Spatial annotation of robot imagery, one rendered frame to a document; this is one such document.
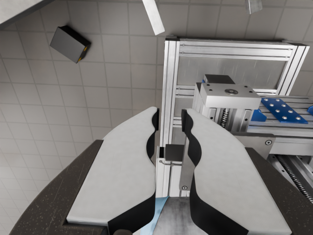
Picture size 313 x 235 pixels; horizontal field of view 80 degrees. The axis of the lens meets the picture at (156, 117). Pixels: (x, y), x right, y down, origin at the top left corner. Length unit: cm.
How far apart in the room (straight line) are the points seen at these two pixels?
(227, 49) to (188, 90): 34
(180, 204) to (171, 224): 4
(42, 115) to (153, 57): 114
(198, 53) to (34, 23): 115
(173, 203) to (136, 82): 123
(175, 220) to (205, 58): 104
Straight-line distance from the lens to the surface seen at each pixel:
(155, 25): 60
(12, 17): 91
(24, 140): 231
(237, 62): 134
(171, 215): 41
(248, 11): 61
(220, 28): 148
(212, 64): 130
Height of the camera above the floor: 142
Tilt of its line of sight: 58 degrees down
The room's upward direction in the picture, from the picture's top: 175 degrees counter-clockwise
